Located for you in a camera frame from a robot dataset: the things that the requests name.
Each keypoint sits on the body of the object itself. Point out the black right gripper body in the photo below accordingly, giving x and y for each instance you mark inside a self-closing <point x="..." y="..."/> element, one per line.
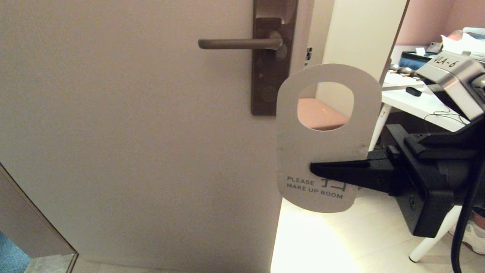
<point x="428" y="182"/>

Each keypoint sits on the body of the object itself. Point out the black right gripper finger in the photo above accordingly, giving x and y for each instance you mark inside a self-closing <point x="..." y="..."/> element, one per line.
<point x="352" y="173"/>
<point x="380" y="156"/>

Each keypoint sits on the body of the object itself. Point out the white door hanger sign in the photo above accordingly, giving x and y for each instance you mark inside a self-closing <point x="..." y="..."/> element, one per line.
<point x="326" y="146"/>

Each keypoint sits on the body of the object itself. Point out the beige door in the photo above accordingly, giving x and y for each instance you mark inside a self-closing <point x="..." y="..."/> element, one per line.
<point x="113" y="132"/>

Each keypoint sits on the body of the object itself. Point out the person leg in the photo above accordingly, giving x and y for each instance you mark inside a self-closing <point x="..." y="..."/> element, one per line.
<point x="479" y="220"/>

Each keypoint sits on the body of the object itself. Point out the terracotta seat cushion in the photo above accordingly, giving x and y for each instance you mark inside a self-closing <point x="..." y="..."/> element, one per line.
<point x="318" y="115"/>

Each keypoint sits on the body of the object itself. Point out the small black case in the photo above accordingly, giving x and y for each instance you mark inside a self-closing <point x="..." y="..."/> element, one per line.
<point x="413" y="91"/>

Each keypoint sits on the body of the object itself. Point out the white sneaker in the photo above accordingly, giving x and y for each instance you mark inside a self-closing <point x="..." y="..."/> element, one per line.
<point x="473" y="239"/>

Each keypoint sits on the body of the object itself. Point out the white paper sheet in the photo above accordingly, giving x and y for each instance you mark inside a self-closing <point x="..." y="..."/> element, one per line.
<point x="398" y="80"/>

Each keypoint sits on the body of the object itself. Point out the dark blue case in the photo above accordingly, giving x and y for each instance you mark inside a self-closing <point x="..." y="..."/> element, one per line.
<point x="416" y="60"/>

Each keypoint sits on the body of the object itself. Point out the cream shelf cabinet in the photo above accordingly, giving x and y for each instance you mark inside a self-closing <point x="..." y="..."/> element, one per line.
<point x="360" y="38"/>

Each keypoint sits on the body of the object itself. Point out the white plastic bag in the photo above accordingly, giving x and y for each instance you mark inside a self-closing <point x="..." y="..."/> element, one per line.
<point x="464" y="41"/>

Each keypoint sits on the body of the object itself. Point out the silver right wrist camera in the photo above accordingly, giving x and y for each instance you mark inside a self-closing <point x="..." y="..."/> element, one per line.
<point x="451" y="81"/>

